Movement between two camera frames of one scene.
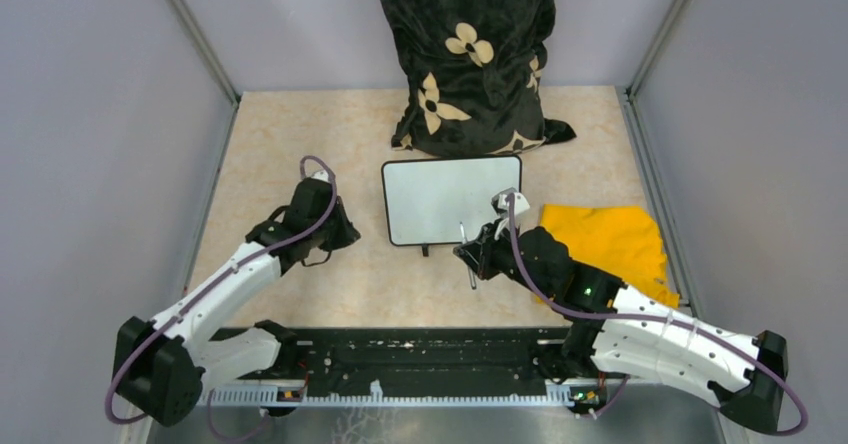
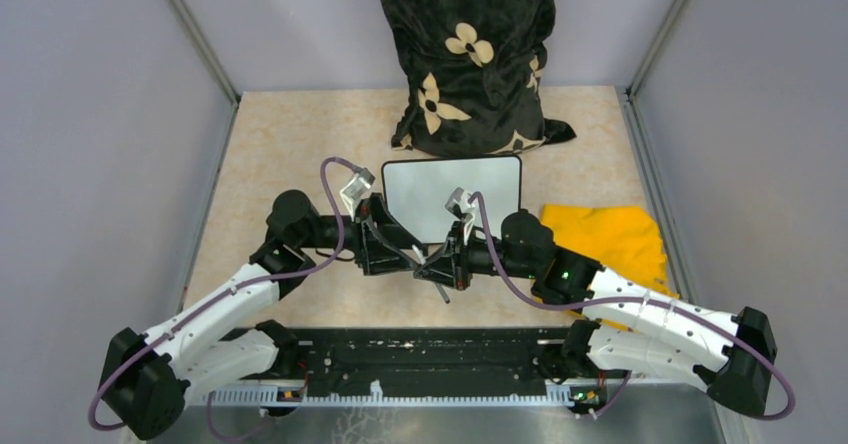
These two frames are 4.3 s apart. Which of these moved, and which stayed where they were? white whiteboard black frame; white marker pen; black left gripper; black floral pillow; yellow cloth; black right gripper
Moved: white marker pen; black left gripper; black right gripper
Stayed: white whiteboard black frame; black floral pillow; yellow cloth
